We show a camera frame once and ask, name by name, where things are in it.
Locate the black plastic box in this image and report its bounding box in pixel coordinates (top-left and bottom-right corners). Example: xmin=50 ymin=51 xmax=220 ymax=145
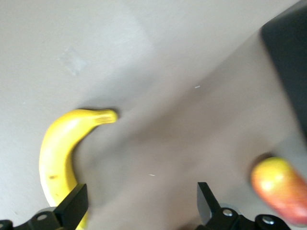
xmin=260 ymin=0 xmax=307 ymax=144

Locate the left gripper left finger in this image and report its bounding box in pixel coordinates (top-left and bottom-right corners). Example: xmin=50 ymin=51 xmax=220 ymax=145
xmin=0 ymin=183 xmax=89 ymax=230

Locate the red yellow mango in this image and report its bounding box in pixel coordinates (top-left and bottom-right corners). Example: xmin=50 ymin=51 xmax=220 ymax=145
xmin=250 ymin=156 xmax=307 ymax=226

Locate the yellow banana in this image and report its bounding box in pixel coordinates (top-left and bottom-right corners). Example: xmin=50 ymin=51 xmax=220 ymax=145
xmin=38 ymin=108 xmax=119 ymax=230

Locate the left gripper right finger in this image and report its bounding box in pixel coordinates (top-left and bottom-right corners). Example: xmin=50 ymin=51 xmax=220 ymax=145
xmin=197 ymin=182 xmax=292 ymax=230

